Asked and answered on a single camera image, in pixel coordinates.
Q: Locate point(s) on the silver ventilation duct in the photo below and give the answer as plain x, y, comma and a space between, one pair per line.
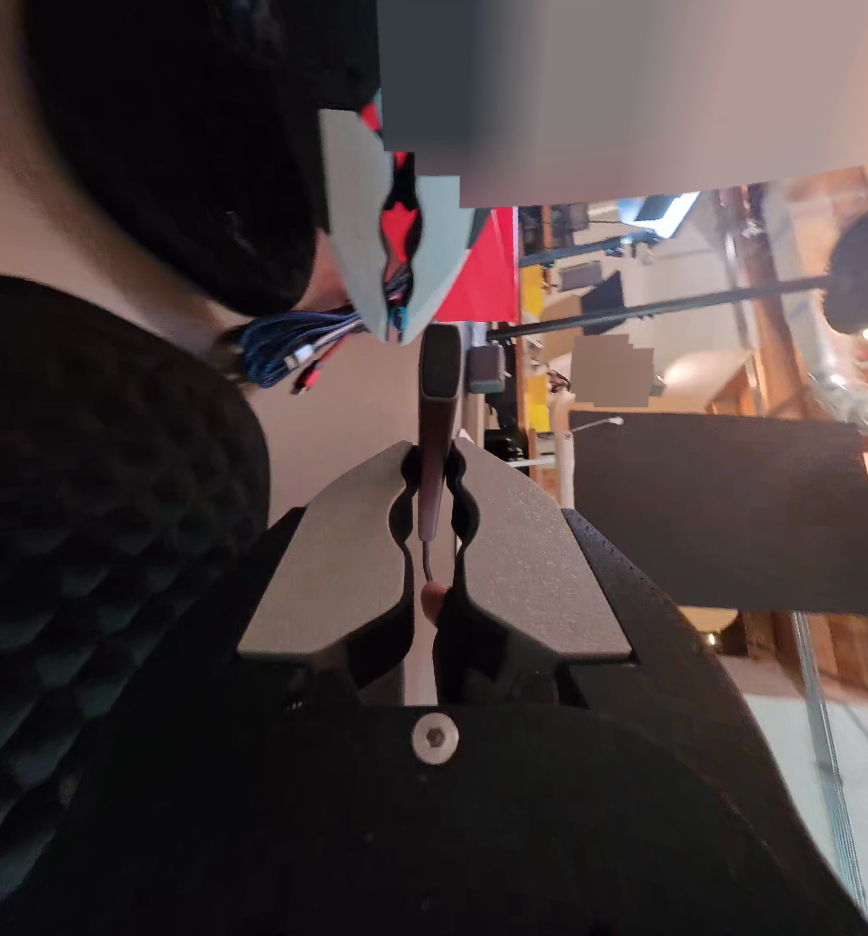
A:
858, 395

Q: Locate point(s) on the black light stand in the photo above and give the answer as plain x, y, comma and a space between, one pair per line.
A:
587, 250

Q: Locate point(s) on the yellow plastic bin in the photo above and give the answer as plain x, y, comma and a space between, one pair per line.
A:
537, 406
534, 292

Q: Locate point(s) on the black round ribbed dome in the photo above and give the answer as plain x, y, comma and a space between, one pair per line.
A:
861, 270

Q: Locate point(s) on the black boom pole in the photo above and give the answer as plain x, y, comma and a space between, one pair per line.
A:
660, 308

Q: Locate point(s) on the studio led light panel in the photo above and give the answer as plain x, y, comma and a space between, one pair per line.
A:
660, 212

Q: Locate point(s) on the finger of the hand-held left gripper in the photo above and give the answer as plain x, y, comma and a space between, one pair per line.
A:
353, 219
441, 248

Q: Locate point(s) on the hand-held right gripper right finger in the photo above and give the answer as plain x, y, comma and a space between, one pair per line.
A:
536, 578

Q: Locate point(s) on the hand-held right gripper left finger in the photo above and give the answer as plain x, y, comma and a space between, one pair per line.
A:
331, 570

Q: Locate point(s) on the grey usb hub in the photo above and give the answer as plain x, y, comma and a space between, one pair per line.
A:
439, 365

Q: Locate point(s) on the red plastic bin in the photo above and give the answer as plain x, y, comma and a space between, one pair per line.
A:
485, 278

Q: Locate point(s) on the book stand with black sheet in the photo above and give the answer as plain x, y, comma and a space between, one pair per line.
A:
719, 512

